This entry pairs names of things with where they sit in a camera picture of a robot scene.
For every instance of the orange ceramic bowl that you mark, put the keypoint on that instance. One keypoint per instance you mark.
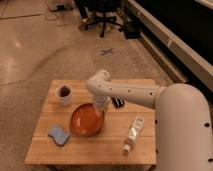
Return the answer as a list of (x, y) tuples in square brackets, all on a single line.
[(86, 120)]

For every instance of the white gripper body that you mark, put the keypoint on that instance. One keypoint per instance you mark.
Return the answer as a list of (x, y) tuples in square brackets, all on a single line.
[(101, 102)]

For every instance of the white plastic bottle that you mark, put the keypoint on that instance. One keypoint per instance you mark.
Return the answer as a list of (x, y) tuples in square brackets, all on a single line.
[(134, 132)]

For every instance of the blue sponge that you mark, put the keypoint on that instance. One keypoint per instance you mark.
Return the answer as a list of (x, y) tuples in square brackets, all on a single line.
[(59, 136)]

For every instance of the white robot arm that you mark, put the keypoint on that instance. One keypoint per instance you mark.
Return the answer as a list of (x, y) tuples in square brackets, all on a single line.
[(183, 127)]

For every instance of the wooden table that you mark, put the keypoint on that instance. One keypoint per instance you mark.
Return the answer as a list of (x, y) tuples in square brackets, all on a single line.
[(103, 148)]

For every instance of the black box on floor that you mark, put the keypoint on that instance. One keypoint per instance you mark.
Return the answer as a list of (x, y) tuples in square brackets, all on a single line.
[(131, 31)]

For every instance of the black office chair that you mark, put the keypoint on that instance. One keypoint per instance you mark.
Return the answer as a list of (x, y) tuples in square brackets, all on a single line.
[(96, 11)]

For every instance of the white cup with brown contents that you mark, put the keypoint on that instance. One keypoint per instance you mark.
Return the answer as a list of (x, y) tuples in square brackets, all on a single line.
[(64, 94)]

